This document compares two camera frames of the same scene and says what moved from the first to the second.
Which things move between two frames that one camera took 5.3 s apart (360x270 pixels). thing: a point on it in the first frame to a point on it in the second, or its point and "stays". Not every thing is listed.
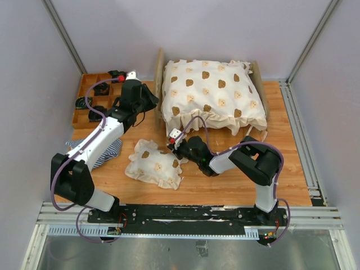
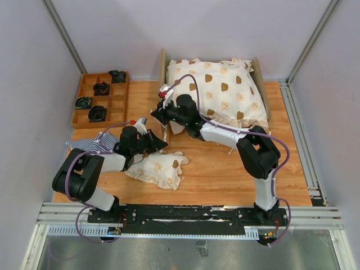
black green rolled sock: x=80 y=102 stays
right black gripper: x=176 y=152 to x=161 y=116
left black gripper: x=153 y=100 to x=155 y=143
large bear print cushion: x=198 y=94 stays
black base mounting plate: x=188 y=219 stays
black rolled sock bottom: x=93 y=116 stays
